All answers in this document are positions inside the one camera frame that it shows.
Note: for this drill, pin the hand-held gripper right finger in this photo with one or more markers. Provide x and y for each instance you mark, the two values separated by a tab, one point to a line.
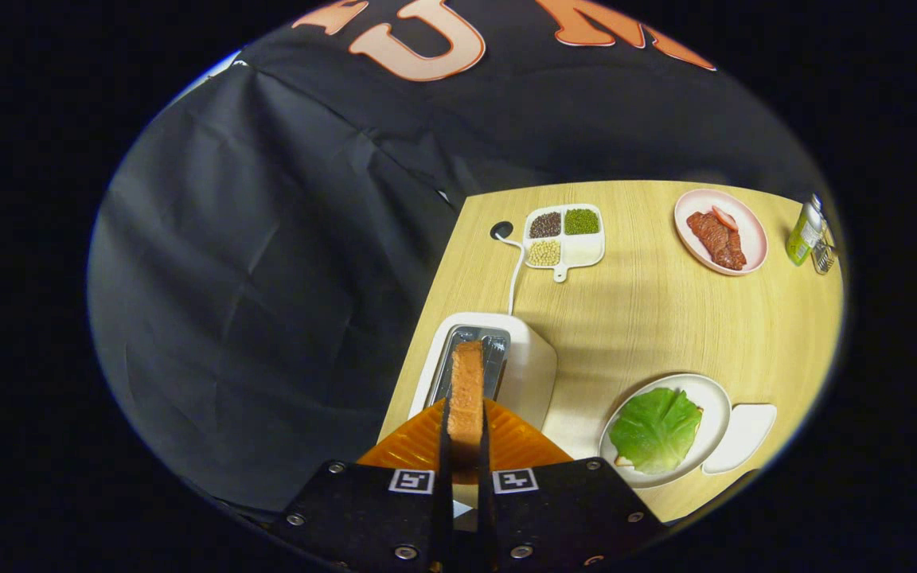
562	517

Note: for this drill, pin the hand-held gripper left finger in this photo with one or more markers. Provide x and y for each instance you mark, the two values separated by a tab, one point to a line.
379	517

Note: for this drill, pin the green lettuce leaf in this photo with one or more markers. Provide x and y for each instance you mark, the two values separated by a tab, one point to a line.
653	430

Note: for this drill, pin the toasted bread slice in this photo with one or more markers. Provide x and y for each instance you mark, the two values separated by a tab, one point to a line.
466	390

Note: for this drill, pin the white toaster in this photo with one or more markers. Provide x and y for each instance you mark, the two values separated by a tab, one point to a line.
530	374

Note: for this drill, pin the large white oval plate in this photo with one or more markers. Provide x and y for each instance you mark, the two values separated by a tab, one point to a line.
713	414

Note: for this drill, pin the small white plate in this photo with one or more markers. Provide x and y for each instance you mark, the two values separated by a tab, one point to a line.
745	434

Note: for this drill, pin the pale yellow beans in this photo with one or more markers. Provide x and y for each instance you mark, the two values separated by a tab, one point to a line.
544	252

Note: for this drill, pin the white sectioned dish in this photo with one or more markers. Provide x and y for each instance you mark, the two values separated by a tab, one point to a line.
584	251

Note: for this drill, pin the dark brown beans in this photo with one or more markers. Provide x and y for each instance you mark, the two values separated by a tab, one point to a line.
545	225

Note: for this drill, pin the green beans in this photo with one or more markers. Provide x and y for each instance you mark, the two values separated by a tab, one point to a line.
581	221

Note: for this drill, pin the brown meat slice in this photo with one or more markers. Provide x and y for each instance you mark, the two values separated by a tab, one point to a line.
733	253
709	232

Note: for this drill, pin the pink plate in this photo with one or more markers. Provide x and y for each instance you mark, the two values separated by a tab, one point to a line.
749	251

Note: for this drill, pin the red sausage slice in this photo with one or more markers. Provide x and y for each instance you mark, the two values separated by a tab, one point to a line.
725	217

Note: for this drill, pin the silver bottle with green label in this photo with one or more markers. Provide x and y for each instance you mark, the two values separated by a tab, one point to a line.
803	235

